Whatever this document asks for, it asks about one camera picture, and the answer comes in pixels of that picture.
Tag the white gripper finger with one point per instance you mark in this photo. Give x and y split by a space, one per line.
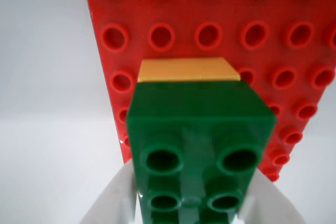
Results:
113 200
267 205

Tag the dark green lego brick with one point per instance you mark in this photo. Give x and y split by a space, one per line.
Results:
199 111

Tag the yellow lego brick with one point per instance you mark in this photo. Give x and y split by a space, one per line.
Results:
189 70

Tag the red lego baseplate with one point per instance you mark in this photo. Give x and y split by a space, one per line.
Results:
189 11

